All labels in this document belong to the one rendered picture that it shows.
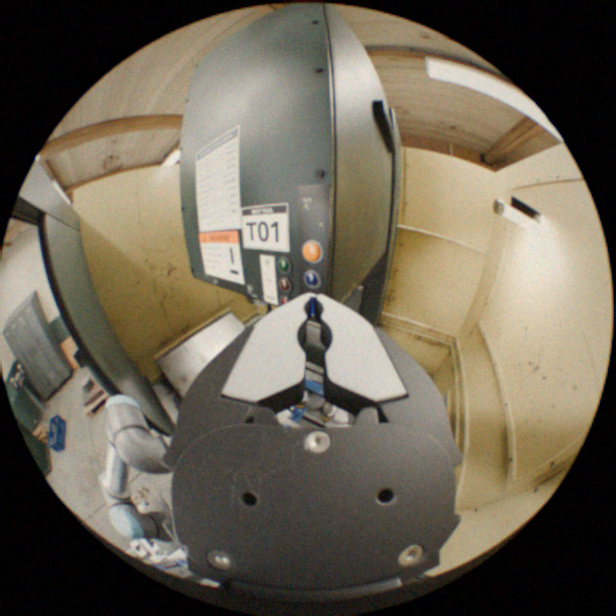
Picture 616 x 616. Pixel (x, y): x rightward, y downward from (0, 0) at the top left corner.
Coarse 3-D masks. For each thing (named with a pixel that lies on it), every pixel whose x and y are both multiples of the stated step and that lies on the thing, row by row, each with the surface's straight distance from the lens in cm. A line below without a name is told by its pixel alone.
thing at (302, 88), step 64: (256, 64) 45; (320, 64) 34; (192, 128) 56; (256, 128) 33; (320, 128) 26; (384, 128) 61; (192, 192) 49; (256, 192) 30; (384, 192) 64; (192, 256) 54; (256, 256) 31
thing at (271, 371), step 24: (288, 312) 9; (264, 336) 8; (288, 336) 8; (240, 360) 7; (264, 360) 7; (288, 360) 7; (240, 384) 6; (264, 384) 6; (288, 384) 6; (288, 408) 7
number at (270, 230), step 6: (258, 222) 29; (264, 222) 28; (270, 222) 27; (276, 222) 27; (282, 222) 26; (258, 228) 29; (264, 228) 28; (270, 228) 28; (276, 228) 27; (282, 228) 26; (258, 234) 29; (264, 234) 29; (270, 234) 28; (276, 234) 27; (282, 234) 26; (258, 240) 30; (264, 240) 29; (270, 240) 28; (276, 240) 27; (282, 240) 26; (282, 246) 27
